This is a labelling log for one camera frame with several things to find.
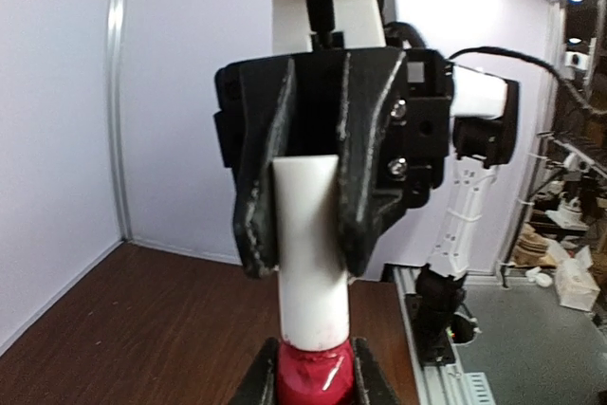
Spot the red nail polish bottle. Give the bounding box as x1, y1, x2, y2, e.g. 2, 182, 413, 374
276, 341, 355, 405

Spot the white tissue box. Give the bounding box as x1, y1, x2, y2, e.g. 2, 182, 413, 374
555, 246, 600, 312

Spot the aluminium front frame rail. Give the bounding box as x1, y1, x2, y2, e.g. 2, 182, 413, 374
388, 262, 607, 405

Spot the white nail polish cap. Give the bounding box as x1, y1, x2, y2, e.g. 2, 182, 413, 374
272, 156, 350, 352

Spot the left aluminium corner post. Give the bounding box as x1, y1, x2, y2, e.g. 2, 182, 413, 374
105, 0, 133, 242

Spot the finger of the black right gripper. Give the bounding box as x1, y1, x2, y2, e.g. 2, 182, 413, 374
336, 49, 406, 277
232, 58, 297, 279

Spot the black braided right cable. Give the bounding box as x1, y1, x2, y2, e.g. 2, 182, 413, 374
386, 20, 607, 121

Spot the right round circuit board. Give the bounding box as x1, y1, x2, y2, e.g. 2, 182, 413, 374
449, 314, 481, 345

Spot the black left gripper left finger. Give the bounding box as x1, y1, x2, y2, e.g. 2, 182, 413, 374
229, 338, 279, 405

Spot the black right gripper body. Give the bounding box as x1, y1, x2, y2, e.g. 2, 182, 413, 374
212, 46, 455, 216

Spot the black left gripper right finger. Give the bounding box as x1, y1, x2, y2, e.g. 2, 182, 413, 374
351, 338, 400, 405

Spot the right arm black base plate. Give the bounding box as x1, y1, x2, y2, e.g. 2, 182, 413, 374
404, 293, 478, 367

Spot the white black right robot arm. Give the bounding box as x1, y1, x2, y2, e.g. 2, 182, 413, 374
214, 0, 519, 360

